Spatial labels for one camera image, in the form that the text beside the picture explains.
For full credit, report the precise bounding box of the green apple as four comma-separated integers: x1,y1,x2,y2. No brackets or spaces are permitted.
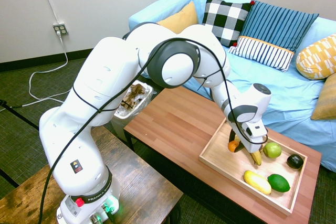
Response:
263,142,282,159

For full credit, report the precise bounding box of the mustard woven pillow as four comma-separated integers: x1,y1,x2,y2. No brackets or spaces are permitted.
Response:
310,72,336,121

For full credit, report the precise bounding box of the yellow banana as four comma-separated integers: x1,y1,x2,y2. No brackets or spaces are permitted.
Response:
235,136,264,167

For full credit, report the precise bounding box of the wall power outlet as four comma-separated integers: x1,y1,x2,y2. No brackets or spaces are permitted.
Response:
52,22,69,36

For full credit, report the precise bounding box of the yellow squash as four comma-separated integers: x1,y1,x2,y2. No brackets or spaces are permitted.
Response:
243,170,272,196

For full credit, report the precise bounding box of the orange tangerine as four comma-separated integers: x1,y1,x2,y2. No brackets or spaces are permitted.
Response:
227,140,240,153

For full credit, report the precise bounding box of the black tripod leg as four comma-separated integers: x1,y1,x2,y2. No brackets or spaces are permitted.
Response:
0,99,40,131

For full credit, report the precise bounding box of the blue striped pillow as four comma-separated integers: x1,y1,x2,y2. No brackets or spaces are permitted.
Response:
239,0,320,53

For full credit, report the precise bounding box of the light blue sofa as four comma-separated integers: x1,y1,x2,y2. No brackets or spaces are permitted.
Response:
128,0,336,174

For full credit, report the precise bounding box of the green lime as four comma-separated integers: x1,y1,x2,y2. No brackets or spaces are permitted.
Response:
267,173,291,194

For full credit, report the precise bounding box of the dark avocado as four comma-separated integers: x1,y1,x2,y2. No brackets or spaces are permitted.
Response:
286,153,305,170

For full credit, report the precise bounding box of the white power cable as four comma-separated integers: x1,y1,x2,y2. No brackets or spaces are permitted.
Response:
22,30,70,108

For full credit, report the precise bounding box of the plain yellow pillow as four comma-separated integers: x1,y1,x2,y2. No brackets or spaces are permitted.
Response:
156,1,199,35

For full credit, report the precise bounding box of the trash bin with plastic liner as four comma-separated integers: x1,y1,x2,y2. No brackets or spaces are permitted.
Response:
110,79,154,146

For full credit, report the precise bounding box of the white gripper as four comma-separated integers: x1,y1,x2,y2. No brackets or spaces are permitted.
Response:
228,120,269,154

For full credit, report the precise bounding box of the black white checked pillow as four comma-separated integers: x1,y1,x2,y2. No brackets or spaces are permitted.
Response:
201,0,256,48

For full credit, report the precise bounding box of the yellow white patterned pillow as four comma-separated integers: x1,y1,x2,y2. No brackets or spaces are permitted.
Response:
296,34,336,81

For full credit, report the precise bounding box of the white navy striped pillow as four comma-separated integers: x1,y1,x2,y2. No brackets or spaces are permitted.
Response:
227,35,296,73

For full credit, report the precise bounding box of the wooden tray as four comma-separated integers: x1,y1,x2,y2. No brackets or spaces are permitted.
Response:
198,118,308,216

